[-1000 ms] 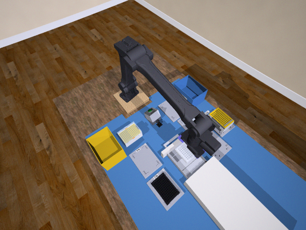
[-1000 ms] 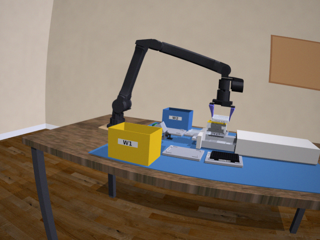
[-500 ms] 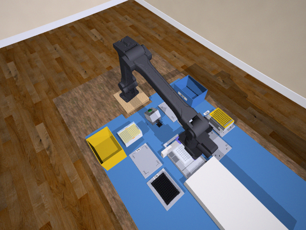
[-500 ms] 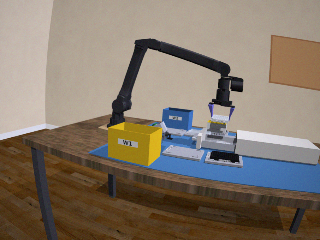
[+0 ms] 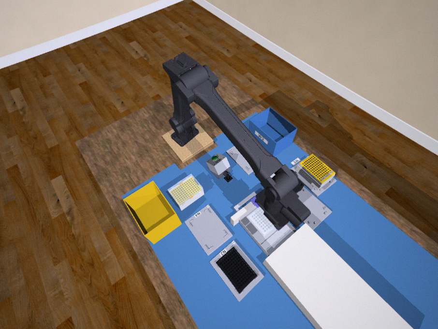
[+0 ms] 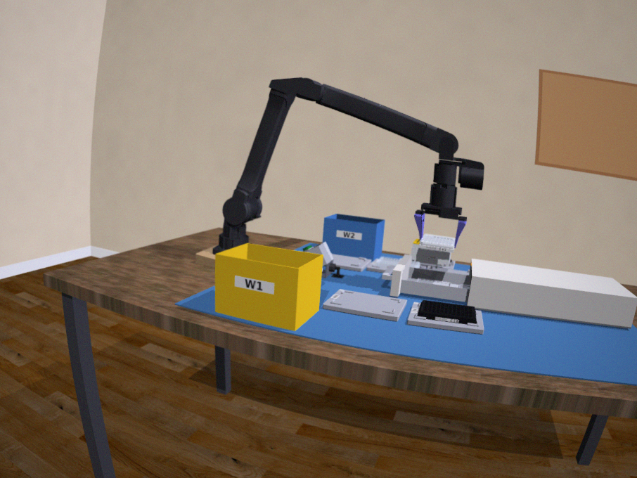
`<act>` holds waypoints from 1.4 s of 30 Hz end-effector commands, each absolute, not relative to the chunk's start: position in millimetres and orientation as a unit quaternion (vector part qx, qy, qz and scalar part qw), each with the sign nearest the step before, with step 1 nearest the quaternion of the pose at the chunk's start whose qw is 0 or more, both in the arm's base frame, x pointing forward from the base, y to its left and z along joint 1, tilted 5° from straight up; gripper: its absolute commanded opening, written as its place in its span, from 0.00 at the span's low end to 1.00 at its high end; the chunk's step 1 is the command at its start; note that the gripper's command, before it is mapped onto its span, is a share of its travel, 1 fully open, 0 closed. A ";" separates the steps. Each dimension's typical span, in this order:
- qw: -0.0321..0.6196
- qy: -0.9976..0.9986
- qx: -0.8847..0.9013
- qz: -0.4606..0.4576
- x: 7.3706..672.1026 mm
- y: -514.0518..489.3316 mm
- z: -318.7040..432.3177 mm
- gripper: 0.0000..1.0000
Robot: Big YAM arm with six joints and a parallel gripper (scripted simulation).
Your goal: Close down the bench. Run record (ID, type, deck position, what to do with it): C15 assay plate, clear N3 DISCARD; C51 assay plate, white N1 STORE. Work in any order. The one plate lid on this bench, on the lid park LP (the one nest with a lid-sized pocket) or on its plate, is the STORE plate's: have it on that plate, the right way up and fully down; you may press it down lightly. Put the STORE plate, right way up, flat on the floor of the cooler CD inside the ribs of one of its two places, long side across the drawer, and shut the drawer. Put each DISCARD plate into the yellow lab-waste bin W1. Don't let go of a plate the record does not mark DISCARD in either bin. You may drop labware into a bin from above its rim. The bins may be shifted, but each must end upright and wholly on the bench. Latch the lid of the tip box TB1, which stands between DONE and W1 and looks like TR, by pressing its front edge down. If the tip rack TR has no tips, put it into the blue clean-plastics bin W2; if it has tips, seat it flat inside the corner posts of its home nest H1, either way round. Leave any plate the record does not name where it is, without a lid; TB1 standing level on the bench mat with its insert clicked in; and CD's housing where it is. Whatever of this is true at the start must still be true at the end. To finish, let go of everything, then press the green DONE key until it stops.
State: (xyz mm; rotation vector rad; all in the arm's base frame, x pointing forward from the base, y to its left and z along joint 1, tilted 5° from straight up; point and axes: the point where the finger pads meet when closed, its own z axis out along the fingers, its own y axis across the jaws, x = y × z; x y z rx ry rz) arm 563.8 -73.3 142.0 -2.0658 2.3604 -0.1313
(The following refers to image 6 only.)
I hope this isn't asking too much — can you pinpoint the blue bench mat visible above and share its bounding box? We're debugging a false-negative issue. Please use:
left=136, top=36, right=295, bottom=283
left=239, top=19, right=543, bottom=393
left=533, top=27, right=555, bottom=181
left=175, top=268, right=637, bottom=386

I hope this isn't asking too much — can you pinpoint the yellow open-top bin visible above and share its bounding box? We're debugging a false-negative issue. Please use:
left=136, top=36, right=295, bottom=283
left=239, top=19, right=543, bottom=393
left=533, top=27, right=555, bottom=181
left=215, top=243, right=323, bottom=331

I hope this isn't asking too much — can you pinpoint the blue open-top bin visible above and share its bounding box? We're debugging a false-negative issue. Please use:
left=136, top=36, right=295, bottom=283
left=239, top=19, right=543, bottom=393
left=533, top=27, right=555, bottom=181
left=322, top=214, right=385, bottom=261

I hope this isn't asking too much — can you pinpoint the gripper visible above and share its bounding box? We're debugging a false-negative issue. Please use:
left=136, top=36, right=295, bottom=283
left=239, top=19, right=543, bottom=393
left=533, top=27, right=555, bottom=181
left=414, top=183, right=467, bottom=248

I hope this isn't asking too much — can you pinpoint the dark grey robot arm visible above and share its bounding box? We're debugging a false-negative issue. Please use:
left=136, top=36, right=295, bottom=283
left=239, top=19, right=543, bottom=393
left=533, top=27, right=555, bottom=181
left=212, top=77, right=484, bottom=254

